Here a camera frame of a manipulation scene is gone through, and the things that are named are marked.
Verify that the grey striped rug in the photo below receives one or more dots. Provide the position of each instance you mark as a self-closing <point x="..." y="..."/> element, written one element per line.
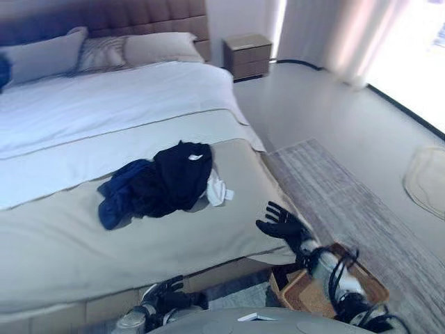
<point x="361" y="208"/>

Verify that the large grey pillow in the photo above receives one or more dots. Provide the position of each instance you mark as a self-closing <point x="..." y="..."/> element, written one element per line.
<point x="38" y="57"/>

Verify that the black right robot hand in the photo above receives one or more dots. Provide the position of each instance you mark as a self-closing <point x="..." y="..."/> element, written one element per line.
<point x="280" y="225"/>

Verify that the cream round floor cushion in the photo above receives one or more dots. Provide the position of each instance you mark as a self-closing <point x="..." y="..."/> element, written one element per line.
<point x="427" y="177"/>

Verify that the white garment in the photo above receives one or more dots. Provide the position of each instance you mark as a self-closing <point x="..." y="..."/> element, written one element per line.
<point x="217" y="191"/>

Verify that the bed with beige cover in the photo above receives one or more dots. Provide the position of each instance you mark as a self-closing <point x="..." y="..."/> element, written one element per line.
<point x="104" y="156"/>

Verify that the white curtain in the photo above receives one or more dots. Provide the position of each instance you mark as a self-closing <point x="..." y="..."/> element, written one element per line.
<point x="327" y="38"/>

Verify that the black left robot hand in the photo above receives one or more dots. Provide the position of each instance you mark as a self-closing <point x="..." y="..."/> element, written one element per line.
<point x="169" y="293"/>

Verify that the grey robot torso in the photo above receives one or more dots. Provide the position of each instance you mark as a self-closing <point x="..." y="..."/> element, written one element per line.
<point x="257" y="321"/>

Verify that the brown tufted headboard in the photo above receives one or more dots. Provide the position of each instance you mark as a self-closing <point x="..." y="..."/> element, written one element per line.
<point x="139" y="17"/>

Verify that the beige pillow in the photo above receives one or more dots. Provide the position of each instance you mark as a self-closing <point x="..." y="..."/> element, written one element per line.
<point x="161" y="47"/>

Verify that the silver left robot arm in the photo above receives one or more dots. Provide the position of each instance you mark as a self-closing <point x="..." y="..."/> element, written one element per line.
<point x="139" y="318"/>

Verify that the striped pillow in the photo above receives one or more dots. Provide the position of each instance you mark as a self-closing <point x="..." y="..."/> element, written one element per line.
<point x="102" y="52"/>

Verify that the brown wooden nightstand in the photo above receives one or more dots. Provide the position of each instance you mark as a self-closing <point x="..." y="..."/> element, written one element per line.
<point x="247" y="55"/>

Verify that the brown wicker basket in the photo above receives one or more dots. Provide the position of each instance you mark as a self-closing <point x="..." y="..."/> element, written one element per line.
<point x="306" y="292"/>

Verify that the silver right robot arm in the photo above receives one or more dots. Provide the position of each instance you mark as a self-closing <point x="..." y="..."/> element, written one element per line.
<point x="342" y="285"/>

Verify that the navy blue garment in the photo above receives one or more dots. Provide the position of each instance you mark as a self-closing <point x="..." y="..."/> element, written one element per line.
<point x="120" y="193"/>

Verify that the black garment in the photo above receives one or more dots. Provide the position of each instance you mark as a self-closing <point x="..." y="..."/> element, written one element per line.
<point x="174" y="181"/>

